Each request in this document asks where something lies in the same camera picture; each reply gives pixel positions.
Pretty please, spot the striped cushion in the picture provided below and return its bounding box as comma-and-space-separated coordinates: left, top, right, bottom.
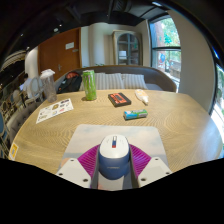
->
121, 73, 149, 90
79, 72, 126, 92

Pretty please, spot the black framed window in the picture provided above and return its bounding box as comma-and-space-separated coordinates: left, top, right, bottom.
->
148, 14, 183, 91

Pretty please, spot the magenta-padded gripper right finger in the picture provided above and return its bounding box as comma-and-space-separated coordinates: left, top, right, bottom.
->
129, 143, 173, 188

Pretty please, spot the grey tufted sofa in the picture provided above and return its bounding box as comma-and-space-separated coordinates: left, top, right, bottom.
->
5, 64, 178, 144

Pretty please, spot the white and blue computer mouse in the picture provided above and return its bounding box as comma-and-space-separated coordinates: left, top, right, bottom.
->
97, 134, 131, 181

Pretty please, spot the group of round-backed chairs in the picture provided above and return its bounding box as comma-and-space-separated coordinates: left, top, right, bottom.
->
0, 76, 44, 158

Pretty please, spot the yellow and white code card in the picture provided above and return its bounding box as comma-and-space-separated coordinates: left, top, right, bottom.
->
8, 142, 20, 162

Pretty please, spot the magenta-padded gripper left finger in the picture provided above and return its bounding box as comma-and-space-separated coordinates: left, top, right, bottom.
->
55, 143, 101, 189

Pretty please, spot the brown wooden door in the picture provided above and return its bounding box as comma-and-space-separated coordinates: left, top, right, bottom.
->
37, 27, 83, 91

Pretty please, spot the black box with orange print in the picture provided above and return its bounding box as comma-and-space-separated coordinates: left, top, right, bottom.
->
107, 92, 132, 108

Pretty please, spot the green drink can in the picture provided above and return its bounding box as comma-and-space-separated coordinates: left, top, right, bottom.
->
81, 69, 98, 101

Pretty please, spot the black backpack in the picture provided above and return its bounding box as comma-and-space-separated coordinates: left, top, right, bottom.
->
57, 71, 83, 94

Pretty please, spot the person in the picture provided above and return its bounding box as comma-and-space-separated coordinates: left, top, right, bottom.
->
19, 73, 34, 93

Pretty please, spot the white plastic tube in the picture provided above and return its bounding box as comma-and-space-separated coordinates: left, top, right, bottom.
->
134, 88, 150, 105

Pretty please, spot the small teal pack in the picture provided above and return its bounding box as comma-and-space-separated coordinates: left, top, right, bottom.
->
123, 108, 149, 121

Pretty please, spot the glass door cabinet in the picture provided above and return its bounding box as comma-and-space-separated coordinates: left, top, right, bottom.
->
112, 30, 144, 66

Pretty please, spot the clear plastic shaker bottle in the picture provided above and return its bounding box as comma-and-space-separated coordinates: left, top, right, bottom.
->
39, 68, 58, 104

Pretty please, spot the white sticker sheet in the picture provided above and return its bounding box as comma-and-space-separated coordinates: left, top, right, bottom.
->
35, 97, 75, 125

